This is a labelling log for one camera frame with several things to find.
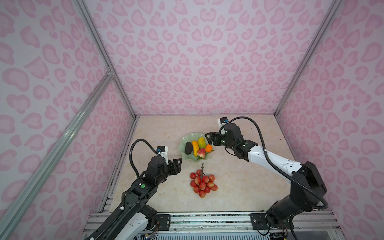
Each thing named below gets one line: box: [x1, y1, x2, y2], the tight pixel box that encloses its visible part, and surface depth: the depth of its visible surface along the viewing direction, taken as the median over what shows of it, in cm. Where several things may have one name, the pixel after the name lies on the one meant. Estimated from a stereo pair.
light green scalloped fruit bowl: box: [198, 149, 215, 161], surface depth 94 cm
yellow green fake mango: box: [197, 137, 207, 149], surface depth 98 cm
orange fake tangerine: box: [205, 144, 213, 153], surface depth 95 cm
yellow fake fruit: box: [191, 140, 200, 157], surface depth 100 cm
